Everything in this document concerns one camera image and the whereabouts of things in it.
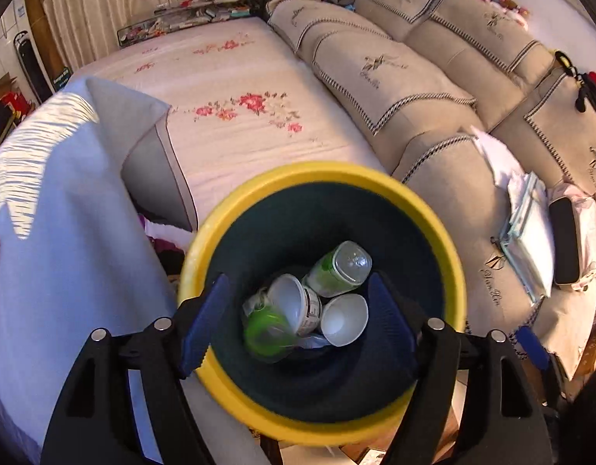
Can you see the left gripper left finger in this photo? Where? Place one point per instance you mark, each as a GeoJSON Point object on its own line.
{"type": "Point", "coordinates": [93, 420]}

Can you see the yellow rimmed dark trash bin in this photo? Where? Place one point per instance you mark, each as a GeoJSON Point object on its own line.
{"type": "Point", "coordinates": [283, 222]}

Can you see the green labelled plastic bottle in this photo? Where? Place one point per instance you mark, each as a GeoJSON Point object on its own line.
{"type": "Point", "coordinates": [340, 271]}

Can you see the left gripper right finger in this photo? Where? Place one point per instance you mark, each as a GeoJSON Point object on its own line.
{"type": "Point", "coordinates": [502, 421]}

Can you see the blue patterned tablecloth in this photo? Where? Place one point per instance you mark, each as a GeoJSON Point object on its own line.
{"type": "Point", "coordinates": [74, 178]}

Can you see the white papers on sofa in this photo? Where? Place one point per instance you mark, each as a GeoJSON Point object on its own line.
{"type": "Point", "coordinates": [526, 238]}

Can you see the black plush toy on sofa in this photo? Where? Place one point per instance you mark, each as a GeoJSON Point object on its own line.
{"type": "Point", "coordinates": [586, 83]}

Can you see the white paper cup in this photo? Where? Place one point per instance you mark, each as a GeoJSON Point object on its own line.
{"type": "Point", "coordinates": [299, 304]}

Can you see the beige sofa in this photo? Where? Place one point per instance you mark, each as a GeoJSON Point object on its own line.
{"type": "Point", "coordinates": [415, 89]}

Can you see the black tower fan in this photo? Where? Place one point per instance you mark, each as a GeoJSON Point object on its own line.
{"type": "Point", "coordinates": [31, 67]}

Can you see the cluttered glass low table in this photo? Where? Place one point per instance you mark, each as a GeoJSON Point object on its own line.
{"type": "Point", "coordinates": [184, 15]}

